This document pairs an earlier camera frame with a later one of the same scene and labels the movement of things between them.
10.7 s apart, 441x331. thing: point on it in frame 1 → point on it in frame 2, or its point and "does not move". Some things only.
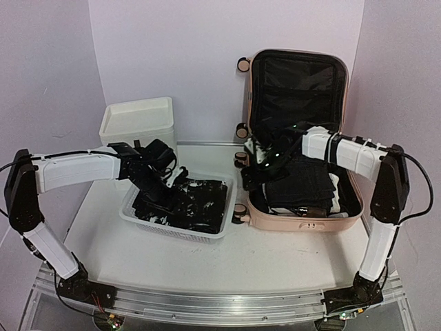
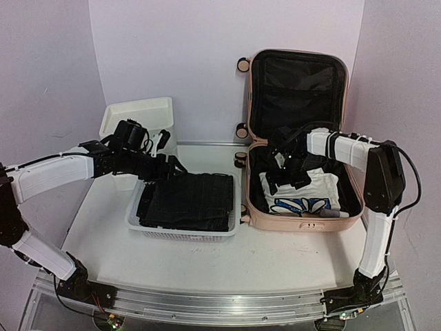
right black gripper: x=260 y=178 → x=302 y=180
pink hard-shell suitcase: x=309 y=88 does not move
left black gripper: x=165 y=205 → x=162 y=174
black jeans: x=308 y=184 → x=198 y=202
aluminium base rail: x=194 y=307 does not move
